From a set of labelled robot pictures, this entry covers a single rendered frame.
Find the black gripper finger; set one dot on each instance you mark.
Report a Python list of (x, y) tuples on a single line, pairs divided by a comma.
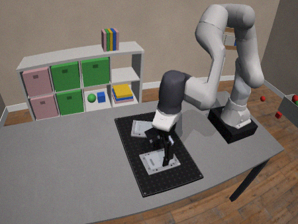
[(157, 145), (168, 145)]

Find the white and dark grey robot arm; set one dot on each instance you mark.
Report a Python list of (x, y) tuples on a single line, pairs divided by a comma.
[(248, 73)]

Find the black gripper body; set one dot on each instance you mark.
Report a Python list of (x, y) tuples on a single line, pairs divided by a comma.
[(167, 134)]

